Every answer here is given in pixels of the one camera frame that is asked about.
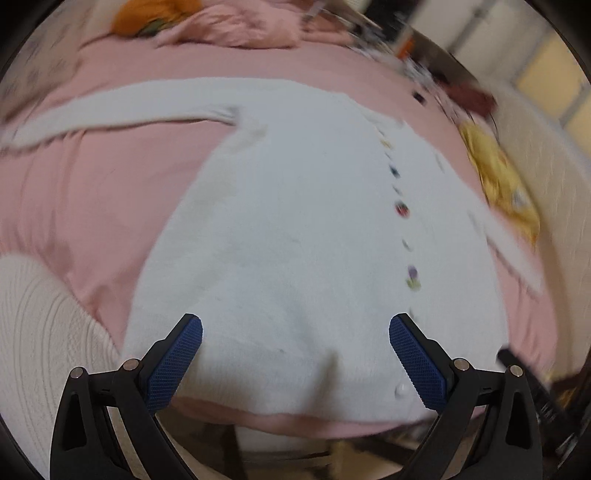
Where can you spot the white knitted blanket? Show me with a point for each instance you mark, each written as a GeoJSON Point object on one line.
{"type": "Point", "coordinates": [45, 333]}

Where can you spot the orange plush pillow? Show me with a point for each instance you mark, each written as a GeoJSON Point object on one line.
{"type": "Point", "coordinates": [136, 18]}

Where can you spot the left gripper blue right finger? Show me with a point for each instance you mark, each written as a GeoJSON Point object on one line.
{"type": "Point", "coordinates": [508, 445]}

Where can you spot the small black box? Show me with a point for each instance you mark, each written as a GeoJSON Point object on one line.
{"type": "Point", "coordinates": [419, 97]}

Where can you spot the dark red garment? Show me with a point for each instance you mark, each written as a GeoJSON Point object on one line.
{"type": "Point", "coordinates": [472, 98]}

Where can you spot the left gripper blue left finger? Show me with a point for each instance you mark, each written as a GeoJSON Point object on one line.
{"type": "Point", "coordinates": [84, 444]}

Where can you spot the cream padded headboard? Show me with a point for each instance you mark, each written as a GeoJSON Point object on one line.
{"type": "Point", "coordinates": [557, 176]}

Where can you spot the pink crumpled quilt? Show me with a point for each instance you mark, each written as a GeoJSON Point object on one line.
{"type": "Point", "coordinates": [256, 25]}

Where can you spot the yellow garment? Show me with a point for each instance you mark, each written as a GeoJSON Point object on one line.
{"type": "Point", "coordinates": [500, 181]}

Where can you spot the white knit cardigan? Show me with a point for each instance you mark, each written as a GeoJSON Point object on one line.
{"type": "Point", "coordinates": [307, 229]}

